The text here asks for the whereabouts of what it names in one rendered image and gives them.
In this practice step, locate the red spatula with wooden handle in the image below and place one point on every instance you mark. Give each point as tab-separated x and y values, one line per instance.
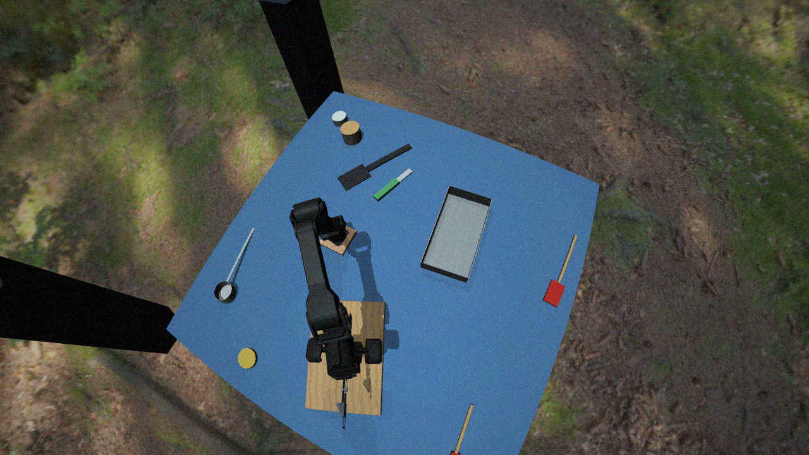
555	289

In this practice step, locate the yellow round disc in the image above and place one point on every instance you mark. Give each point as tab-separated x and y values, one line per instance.
247	358

